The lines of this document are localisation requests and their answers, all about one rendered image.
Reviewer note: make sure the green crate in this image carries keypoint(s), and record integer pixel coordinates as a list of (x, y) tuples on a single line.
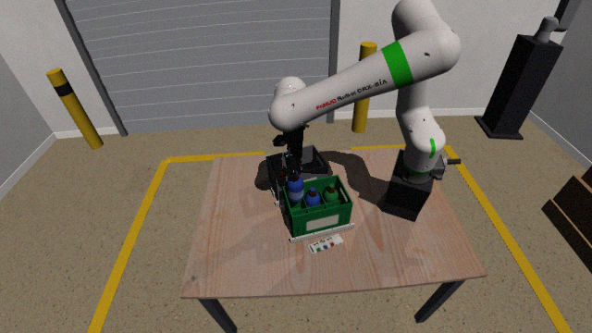
[(316, 218)]

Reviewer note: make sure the white paper pick list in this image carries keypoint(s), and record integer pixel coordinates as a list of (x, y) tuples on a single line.
[(323, 244)]

